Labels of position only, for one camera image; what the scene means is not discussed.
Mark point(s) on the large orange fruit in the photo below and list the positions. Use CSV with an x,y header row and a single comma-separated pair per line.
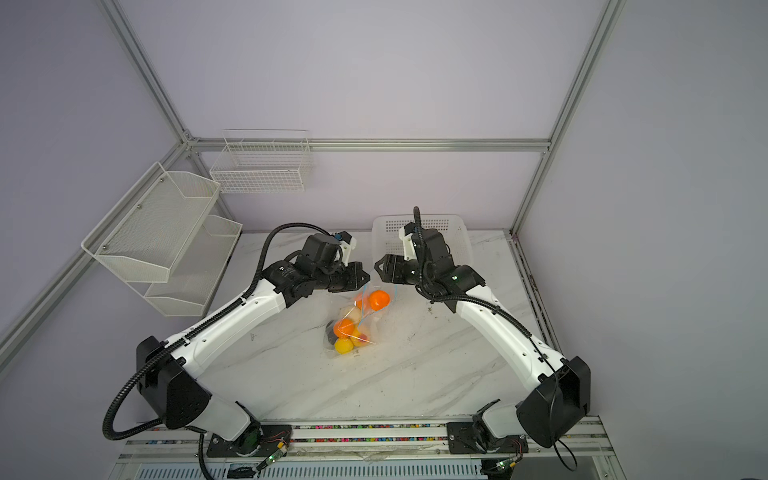
x,y
344,328

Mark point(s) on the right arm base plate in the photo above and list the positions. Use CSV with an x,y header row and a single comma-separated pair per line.
x,y
487,438

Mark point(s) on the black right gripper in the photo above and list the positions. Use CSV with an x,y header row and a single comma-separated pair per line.
x,y
390,265

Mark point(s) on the yellow pear-shaped lemon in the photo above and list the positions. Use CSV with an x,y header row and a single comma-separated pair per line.
x,y
344,345

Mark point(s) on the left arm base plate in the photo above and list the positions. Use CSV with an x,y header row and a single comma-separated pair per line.
x,y
254,442

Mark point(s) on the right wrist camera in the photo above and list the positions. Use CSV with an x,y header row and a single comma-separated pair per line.
x,y
424,244

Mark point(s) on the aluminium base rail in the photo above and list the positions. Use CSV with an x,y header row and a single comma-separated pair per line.
x,y
367,440

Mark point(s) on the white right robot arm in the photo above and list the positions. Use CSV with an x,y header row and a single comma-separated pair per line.
x,y
557,389

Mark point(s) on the aluminium frame post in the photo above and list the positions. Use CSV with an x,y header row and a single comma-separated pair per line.
x,y
603,30

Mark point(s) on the cream white pear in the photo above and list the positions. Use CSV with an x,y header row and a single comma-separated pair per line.
x,y
354,314

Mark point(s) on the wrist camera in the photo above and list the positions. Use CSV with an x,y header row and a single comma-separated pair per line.
x,y
326,252
424,244

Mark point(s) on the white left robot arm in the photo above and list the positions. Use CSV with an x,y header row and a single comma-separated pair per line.
x,y
172,388

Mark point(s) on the clear zip top bag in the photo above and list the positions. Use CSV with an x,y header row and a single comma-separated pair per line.
x,y
372,323

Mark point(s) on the white wire wall basket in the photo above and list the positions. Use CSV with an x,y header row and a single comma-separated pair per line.
x,y
254,161

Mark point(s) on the white mesh two-tier shelf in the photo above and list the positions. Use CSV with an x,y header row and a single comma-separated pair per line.
x,y
165,241

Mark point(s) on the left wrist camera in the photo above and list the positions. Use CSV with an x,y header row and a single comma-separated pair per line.
x,y
326,252

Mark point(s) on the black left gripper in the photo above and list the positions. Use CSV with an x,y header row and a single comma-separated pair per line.
x,y
355,270

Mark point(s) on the small orange tangerine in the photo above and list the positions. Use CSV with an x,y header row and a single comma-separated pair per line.
x,y
378,300

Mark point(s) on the black avocado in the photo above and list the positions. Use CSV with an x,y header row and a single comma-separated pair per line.
x,y
330,335

